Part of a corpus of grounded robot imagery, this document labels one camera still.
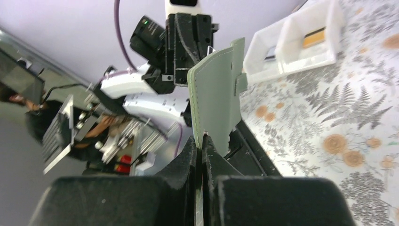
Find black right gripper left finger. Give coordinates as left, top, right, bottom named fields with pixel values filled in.
left=29, top=137, right=197, bottom=226

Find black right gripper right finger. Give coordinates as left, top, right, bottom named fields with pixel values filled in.
left=202, top=136, right=355, bottom=226

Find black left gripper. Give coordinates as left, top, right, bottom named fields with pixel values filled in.
left=130, top=13, right=218, bottom=94

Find green card holder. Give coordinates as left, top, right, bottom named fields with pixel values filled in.
left=187, top=37, right=248, bottom=156

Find person forearm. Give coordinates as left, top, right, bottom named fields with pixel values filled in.
left=74, top=114, right=120, bottom=149

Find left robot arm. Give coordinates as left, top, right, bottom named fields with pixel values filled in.
left=94, top=13, right=218, bottom=127

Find gold card in tray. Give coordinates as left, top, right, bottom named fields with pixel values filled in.
left=303, top=27, right=325, bottom=48

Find clear plastic divided tray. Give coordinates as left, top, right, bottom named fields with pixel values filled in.
left=243, top=0, right=346, bottom=84

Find floral table cloth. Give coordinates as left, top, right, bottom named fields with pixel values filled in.
left=241, top=0, right=399, bottom=226

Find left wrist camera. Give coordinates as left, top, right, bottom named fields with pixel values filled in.
left=165, top=0, right=202, bottom=17

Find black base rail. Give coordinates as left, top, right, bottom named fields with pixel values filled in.
left=224, top=121, right=281, bottom=176

